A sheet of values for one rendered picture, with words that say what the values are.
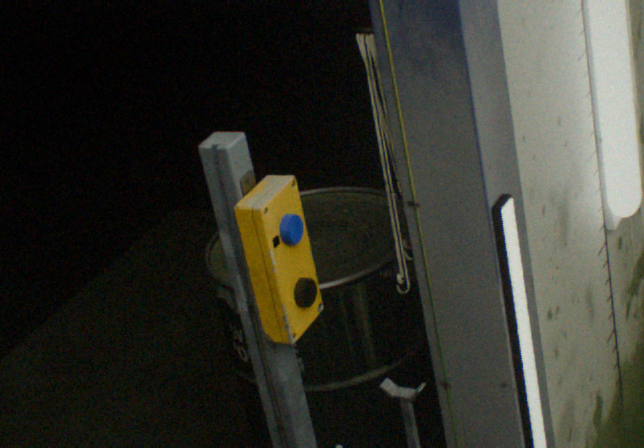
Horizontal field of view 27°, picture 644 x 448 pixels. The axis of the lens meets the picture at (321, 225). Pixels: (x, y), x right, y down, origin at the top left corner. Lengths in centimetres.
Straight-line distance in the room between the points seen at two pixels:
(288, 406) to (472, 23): 77
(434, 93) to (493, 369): 62
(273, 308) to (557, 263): 95
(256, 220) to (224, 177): 9
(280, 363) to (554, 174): 89
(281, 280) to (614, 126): 122
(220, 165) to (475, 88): 57
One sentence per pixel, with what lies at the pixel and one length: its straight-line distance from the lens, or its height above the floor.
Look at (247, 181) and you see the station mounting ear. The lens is 214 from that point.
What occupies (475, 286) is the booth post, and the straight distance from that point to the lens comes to 265.
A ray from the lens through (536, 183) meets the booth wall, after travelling 280.
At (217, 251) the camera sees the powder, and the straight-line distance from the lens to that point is 353.
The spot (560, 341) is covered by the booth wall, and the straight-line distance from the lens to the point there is 302.
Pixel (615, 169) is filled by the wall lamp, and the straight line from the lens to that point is 319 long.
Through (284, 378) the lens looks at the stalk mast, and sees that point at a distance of 230.
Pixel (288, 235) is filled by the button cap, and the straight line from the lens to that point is 213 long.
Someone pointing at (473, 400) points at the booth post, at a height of 82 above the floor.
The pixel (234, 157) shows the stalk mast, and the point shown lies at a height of 162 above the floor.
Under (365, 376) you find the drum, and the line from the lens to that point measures 337.
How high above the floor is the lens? 242
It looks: 26 degrees down
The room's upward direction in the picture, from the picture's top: 12 degrees counter-clockwise
